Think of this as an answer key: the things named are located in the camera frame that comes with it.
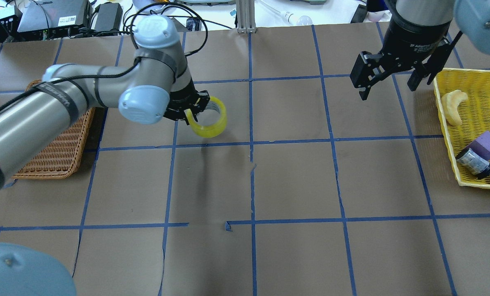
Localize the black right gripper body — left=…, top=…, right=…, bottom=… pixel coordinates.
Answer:
left=350, top=18, right=454, bottom=91

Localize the small dark can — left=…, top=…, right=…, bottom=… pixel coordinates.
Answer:
left=455, top=147, right=490, bottom=180

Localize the purple foam block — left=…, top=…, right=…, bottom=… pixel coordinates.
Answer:
left=465, top=130, right=490, bottom=161

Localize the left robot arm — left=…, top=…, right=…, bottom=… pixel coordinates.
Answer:
left=0, top=15, right=210, bottom=296

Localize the aluminium frame post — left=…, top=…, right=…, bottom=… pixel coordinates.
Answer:
left=235, top=0, right=257, bottom=34

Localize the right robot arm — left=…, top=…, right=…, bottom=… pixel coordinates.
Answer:
left=350, top=0, right=490, bottom=100

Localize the light bulb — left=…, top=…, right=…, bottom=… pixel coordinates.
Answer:
left=258, top=0, right=313, bottom=26

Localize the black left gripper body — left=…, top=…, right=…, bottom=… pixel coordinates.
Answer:
left=164, top=80, right=210, bottom=123

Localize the white purple cup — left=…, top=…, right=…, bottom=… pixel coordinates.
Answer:
left=366, top=11, right=387, bottom=23

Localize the brown wicker basket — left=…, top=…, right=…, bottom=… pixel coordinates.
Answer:
left=12, top=79, right=96, bottom=180

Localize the yellow toy banana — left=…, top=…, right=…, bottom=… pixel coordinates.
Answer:
left=441, top=90, right=468, bottom=126

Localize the yellow plastic basket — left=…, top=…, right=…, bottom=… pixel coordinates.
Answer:
left=433, top=68, right=490, bottom=190

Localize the black power adapter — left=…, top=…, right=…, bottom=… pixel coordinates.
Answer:
left=350, top=4, right=368, bottom=23

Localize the black computer box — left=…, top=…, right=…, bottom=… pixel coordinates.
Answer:
left=17, top=0, right=92, bottom=34

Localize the yellow tape roll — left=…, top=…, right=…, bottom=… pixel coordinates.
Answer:
left=190, top=96, right=228, bottom=138

